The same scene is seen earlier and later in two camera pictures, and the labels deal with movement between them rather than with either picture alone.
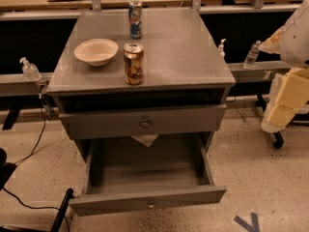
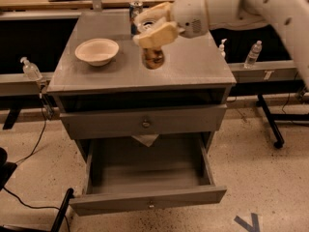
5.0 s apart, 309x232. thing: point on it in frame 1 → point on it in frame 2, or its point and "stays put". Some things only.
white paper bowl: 97,51 stays put
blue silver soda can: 135,13 stays put
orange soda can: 133,62 → 153,58
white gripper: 296,41 → 189,15
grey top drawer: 144,121 stays put
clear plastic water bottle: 252,55 stays put
